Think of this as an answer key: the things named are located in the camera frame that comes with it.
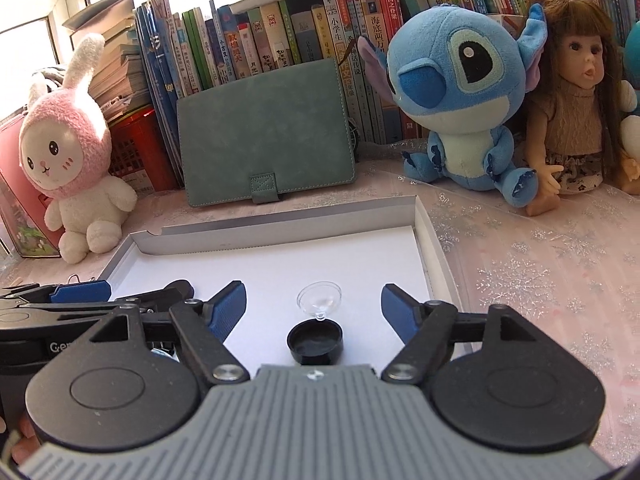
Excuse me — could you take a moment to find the pink snowflake tablecloth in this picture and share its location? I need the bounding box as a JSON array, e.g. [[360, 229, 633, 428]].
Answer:
[[0, 140, 640, 471]]

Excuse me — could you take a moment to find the row of upright books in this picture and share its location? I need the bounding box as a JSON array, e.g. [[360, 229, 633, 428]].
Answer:
[[132, 0, 640, 191]]

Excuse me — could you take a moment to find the small clear plastic funnel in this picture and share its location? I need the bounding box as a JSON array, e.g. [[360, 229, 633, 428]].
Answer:
[[296, 281, 344, 322]]

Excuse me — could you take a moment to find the blue white cat plush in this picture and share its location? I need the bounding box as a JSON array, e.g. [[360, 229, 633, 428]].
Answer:
[[619, 25, 640, 196]]

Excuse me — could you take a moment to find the pink house-shaped box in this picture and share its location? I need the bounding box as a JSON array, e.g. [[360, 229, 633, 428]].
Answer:
[[0, 110, 66, 261]]

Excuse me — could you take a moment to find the stack of flat books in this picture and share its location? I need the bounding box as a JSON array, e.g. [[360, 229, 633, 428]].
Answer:
[[62, 0, 162, 122]]

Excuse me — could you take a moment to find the blue big-eared alien plush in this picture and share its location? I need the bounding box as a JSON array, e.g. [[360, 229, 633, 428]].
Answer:
[[356, 2, 546, 209]]

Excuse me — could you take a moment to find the brown-haired baby doll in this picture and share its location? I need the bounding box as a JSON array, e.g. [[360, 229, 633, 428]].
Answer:
[[520, 0, 640, 217]]

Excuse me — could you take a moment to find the red plastic crate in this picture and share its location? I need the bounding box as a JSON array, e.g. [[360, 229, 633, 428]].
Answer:
[[107, 105, 179, 195]]

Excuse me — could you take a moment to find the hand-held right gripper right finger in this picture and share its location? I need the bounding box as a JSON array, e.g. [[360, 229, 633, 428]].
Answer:
[[381, 284, 544, 386]]

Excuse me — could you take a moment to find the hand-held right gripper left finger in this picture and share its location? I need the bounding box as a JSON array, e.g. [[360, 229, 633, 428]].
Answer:
[[92, 281, 251, 386]]

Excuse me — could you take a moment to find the green suede notebook case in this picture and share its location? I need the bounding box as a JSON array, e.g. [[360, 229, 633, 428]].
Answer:
[[176, 57, 359, 208]]

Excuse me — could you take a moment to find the white shallow cardboard box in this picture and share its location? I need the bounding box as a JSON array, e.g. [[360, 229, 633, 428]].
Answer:
[[97, 195, 474, 361]]

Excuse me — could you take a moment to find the pink white bunny plush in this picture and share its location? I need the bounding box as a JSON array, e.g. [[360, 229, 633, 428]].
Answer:
[[19, 32, 139, 265]]

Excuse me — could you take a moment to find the person's left hand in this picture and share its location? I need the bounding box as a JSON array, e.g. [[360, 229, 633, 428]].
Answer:
[[0, 412, 41, 466]]

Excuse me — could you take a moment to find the black round cap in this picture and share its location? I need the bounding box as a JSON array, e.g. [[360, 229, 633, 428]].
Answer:
[[286, 321, 347, 367]]

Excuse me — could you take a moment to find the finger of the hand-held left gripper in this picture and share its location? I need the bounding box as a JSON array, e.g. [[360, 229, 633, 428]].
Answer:
[[0, 280, 112, 311], [115, 280, 196, 314]]

